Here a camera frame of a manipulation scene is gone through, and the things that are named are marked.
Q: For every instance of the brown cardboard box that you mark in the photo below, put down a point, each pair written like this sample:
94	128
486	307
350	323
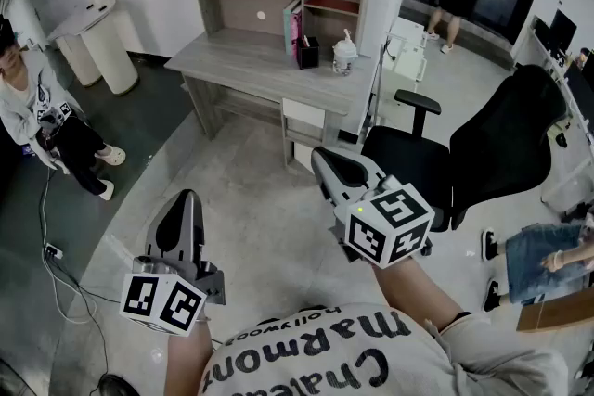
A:
557	317

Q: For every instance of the teal book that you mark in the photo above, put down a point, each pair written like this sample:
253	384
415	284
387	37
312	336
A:
287	32

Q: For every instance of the white drawer front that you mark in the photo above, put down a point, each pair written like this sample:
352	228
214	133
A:
304	112

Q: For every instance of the black pen holder box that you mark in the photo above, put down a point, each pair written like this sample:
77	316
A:
308	58

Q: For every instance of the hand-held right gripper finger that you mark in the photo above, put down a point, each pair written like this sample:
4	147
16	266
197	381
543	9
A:
361	161
327	182

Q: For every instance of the white office table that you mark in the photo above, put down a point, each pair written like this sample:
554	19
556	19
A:
568	174

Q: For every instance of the black office chair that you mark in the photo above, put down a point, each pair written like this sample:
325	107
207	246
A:
501	144

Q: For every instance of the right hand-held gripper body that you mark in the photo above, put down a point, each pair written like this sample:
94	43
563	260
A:
390	227

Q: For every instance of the person's right forearm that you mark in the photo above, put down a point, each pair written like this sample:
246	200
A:
408	287

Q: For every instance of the white power strip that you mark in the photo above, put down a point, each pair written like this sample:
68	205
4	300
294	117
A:
53	251

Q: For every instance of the black computer monitor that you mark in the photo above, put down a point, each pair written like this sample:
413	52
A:
562	30

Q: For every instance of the white round pedestal table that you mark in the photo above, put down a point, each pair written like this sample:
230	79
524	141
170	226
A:
109	55

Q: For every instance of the person's left forearm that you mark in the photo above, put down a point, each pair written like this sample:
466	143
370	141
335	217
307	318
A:
185	361

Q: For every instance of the grey wooden desk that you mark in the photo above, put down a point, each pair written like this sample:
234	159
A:
241	60

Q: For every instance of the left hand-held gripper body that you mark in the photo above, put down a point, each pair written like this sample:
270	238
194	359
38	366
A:
162	303

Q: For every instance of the red and white pen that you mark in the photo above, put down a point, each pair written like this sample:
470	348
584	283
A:
306	41

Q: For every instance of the person's white printed shirt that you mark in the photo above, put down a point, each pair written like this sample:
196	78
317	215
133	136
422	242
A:
334	366

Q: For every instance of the white storage rack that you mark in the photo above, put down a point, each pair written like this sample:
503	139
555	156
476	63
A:
408	55

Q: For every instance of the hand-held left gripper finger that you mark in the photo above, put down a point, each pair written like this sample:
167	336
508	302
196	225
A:
195	227
160	229

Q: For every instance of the clear water bottle with straw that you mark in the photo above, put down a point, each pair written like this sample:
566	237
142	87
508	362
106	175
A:
344	58

